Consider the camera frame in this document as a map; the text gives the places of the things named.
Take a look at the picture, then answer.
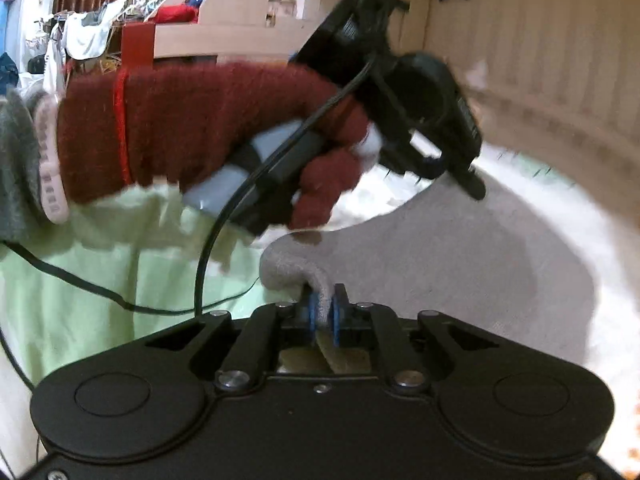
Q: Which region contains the white wardrobe with black trim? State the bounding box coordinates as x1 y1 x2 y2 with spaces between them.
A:
150 0 426 68

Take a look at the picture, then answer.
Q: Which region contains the left hand in red glove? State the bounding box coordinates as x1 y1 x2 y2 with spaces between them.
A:
56 63 382 230

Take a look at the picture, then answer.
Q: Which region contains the clothes drying rack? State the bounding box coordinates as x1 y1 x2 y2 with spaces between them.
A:
25 0 164 75

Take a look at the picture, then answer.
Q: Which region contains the white slatted bed headboard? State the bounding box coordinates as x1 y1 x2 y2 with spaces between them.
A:
402 0 639 221

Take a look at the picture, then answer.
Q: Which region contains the grey knitted sweater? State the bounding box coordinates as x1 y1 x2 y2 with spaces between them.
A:
259 177 596 364

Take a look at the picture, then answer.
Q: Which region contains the black cable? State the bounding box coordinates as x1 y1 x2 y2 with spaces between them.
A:
0 52 379 396

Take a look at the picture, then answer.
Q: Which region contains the white jellyfish print duvet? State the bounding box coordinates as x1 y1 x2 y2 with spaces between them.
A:
1 145 639 478

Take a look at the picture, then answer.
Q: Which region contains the grey sleeve forearm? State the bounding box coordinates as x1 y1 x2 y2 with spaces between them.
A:
1 89 70 243

